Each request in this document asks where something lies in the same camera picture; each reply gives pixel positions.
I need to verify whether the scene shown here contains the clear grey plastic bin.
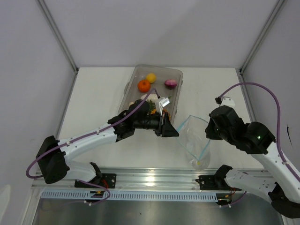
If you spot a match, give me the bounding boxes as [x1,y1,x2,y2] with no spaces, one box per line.
[118,64,184,125]

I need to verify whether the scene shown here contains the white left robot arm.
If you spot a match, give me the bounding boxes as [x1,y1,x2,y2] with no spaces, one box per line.
[36,100,179,188]

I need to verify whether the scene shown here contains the left aluminium frame post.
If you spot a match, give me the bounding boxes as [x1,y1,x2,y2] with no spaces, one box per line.
[36,0,79,74]

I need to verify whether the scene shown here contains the clear zip top bag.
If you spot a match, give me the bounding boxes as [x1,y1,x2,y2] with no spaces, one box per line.
[176,115,210,171]

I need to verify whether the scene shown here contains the toy pineapple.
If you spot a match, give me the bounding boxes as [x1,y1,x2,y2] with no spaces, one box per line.
[146,99,158,114]

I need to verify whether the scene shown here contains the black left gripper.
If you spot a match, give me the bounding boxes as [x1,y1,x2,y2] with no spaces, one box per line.
[134,110,179,138]

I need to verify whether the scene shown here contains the orange toy pumpkin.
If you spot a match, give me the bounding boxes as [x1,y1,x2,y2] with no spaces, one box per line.
[137,80,151,93]

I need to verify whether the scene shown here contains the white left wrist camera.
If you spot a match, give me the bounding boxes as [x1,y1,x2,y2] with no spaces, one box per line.
[156,97,170,113]

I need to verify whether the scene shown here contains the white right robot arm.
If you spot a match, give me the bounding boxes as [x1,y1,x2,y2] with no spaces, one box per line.
[205,105,300,219]

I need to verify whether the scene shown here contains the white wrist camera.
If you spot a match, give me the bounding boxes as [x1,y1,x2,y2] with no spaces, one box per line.
[215,97,236,108]
[156,97,170,113]

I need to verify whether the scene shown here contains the white slotted cable duct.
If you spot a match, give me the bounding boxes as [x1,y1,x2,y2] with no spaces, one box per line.
[41,190,218,203]

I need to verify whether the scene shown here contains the purple toy onion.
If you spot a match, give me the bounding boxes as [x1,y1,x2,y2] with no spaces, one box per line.
[164,79,178,89]

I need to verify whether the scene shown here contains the right aluminium frame post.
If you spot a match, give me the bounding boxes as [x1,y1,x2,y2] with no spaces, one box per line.
[239,0,287,75]

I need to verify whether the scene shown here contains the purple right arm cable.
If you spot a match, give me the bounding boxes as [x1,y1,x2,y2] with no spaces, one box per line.
[215,82,300,183]

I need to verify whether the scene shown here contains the white toy radish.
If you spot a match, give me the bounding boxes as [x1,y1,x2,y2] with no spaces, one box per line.
[140,94,158,101]

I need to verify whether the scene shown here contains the yellow toy lemon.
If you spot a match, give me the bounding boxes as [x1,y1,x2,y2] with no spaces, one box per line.
[146,73,157,83]

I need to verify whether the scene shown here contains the aluminium table edge rail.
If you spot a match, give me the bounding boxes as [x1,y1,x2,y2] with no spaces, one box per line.
[31,167,286,192]

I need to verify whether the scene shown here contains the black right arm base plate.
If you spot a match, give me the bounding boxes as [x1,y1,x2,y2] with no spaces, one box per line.
[195,175,241,191]

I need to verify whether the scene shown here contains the aluminium frame post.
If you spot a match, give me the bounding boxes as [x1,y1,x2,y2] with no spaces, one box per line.
[36,0,79,74]
[239,0,287,75]

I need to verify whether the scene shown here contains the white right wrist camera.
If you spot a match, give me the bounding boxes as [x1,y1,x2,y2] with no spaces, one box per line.
[215,97,236,108]

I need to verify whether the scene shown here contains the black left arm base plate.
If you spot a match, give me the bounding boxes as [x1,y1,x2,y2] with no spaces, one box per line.
[75,173,117,189]

